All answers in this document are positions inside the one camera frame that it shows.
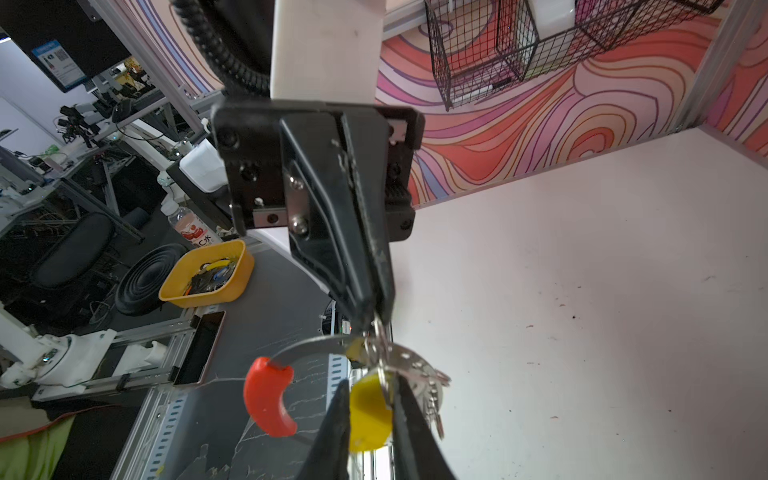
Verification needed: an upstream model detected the yellow plastic key tag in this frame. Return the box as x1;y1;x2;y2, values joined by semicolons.
349;373;393;453

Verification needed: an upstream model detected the metal keyring disc red grip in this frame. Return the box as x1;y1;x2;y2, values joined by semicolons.
243;335;451;438

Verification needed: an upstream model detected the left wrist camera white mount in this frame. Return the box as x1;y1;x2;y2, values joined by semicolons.
270;0;386;104

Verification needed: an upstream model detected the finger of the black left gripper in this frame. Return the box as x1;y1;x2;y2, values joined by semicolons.
342;112;395;321
279;113;378;330

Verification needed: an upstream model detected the yellow parts tray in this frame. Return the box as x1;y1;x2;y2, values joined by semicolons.
158;240;255;308

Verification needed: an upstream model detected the grey tape roll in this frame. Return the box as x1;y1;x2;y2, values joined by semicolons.
529;0;576;39

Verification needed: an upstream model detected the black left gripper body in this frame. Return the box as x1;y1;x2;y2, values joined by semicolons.
213;98;425;242

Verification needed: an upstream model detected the plastic drink bottle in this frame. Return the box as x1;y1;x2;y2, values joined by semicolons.
161;200;222;248

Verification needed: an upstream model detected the black wire basket left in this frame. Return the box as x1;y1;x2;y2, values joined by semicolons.
425;1;721;110

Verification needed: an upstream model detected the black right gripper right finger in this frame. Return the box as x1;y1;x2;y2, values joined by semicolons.
392;375;456;480

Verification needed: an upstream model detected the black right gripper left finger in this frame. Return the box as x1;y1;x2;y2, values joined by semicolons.
296;380;351;480

